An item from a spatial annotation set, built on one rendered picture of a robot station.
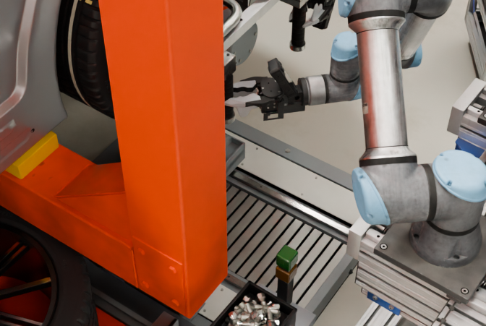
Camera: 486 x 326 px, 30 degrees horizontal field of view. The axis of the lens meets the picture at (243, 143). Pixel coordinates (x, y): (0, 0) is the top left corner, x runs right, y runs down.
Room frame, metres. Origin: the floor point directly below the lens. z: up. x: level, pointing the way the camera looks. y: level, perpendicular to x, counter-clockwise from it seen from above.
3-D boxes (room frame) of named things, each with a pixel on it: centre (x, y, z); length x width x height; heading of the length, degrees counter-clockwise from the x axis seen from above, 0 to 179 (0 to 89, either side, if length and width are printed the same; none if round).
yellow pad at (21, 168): (1.59, 0.57, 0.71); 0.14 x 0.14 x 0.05; 56
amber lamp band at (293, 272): (1.28, -0.10, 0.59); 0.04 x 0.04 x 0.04; 56
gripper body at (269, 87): (1.67, -0.10, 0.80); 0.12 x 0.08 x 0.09; 100
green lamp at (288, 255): (1.28, -0.10, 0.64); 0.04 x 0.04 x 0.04; 56
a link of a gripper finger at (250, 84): (1.67, 0.01, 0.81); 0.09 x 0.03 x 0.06; 92
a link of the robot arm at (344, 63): (1.70, -0.27, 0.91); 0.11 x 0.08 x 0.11; 96
